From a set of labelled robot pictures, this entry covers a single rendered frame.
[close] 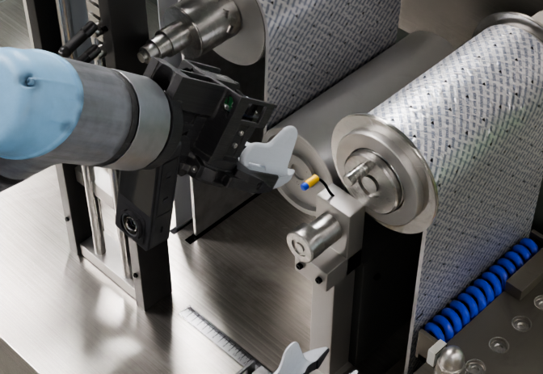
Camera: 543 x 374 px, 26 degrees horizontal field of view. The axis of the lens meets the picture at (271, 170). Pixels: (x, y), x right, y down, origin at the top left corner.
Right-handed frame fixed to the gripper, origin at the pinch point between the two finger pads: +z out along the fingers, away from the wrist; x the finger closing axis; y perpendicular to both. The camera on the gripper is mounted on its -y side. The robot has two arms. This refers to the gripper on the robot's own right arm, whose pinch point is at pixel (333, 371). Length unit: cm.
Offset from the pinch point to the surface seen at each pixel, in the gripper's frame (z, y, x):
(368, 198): 11.5, 14.0, 6.1
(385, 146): 12.5, 21.5, 5.2
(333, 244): 9.8, 5.5, 9.3
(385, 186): 11.5, 17.3, 4.1
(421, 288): 14.5, 1.7, -0.1
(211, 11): 10.7, 27.0, 29.3
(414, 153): 13.5, 21.9, 2.3
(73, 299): -5.4, -19.0, 41.8
